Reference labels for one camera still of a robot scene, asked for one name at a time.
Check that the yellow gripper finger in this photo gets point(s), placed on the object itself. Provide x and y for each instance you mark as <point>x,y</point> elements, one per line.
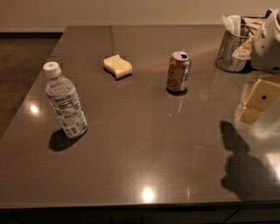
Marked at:
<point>257,96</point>

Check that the metal mesh cup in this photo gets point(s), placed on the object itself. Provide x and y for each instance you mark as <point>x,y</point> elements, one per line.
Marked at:
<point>225,61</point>

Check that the yellow sponge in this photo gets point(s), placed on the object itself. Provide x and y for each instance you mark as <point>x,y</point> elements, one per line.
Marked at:
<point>118,66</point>

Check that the white crumpled napkin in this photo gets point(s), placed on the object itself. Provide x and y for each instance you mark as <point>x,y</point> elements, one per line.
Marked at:
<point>232,24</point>

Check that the orange soda can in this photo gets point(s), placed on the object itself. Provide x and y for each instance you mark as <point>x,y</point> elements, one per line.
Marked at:
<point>179,66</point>

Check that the wooden tray with items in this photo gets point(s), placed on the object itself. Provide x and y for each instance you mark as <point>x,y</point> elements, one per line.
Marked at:
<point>249,25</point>

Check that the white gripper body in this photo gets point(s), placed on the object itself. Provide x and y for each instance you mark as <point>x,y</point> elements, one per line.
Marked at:
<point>268,51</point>

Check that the clear plastic water bottle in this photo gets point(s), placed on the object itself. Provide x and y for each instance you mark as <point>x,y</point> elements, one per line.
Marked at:
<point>65,101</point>

